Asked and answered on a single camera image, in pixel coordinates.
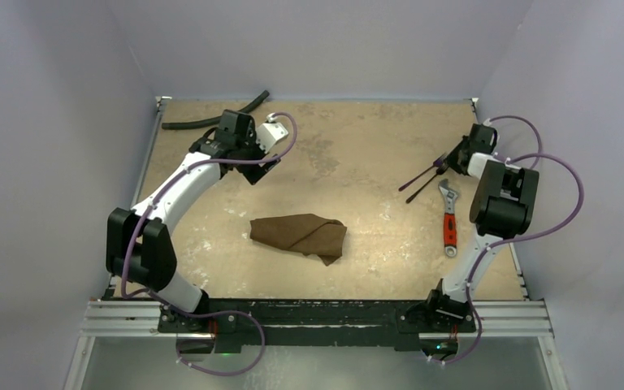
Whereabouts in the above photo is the brown fabric napkin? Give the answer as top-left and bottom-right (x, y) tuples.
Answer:
(249, 214), (348, 267)

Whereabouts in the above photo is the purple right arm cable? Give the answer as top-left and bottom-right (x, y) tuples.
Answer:
(427, 115), (586, 367)

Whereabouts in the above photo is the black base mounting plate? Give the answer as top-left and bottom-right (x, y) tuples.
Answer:
(158, 298), (477, 353)

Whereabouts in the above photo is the adjustable wrench red handle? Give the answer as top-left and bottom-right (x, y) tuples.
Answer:
(438, 179), (459, 258)

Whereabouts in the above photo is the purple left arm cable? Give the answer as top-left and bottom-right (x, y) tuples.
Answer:
(120, 111), (299, 377)

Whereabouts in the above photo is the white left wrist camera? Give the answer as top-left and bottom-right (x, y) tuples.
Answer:
(256, 115), (289, 154)

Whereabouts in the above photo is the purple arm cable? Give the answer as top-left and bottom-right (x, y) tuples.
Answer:
(427, 115), (586, 367)
(120, 111), (299, 377)

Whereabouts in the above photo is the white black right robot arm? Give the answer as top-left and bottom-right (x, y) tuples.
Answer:
(423, 123), (540, 331)

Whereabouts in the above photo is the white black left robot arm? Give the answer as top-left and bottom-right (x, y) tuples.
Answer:
(106, 110), (298, 332)

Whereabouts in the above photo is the black foam tube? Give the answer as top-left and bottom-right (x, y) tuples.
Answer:
(161, 89), (271, 131)

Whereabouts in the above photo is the aluminium extrusion rail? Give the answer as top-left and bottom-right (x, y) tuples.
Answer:
(80, 299), (553, 338)

